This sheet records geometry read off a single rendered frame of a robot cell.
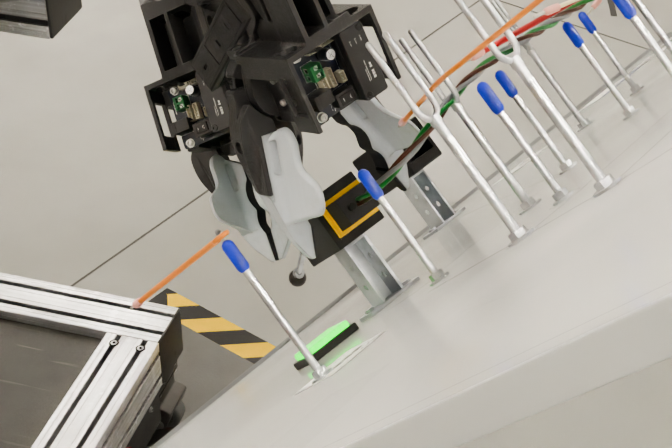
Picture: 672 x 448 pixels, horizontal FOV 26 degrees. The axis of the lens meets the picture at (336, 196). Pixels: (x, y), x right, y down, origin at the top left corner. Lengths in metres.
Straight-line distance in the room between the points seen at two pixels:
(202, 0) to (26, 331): 1.35
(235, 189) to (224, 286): 1.66
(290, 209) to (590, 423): 0.51
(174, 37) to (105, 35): 2.54
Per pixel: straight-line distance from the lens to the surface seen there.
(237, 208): 1.12
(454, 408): 0.53
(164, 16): 1.10
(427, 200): 1.35
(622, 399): 1.40
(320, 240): 1.00
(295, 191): 0.93
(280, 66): 0.88
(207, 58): 0.98
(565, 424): 1.37
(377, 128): 0.98
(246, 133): 0.93
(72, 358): 2.34
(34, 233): 2.97
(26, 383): 2.31
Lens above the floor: 1.74
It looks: 35 degrees down
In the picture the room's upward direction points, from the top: straight up
